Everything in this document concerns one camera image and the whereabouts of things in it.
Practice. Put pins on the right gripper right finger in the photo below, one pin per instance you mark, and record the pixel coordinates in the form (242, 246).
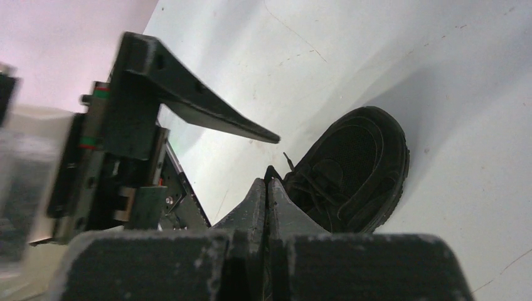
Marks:
(309, 263)

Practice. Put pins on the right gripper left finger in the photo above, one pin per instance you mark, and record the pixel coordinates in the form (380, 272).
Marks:
(224, 262)

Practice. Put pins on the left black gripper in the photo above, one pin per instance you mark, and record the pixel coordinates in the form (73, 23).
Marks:
(94, 190)

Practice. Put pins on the black shoe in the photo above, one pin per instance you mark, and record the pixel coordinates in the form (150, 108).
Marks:
(352, 177)

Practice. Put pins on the black shoelace end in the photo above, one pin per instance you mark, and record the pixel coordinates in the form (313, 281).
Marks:
(271, 174)

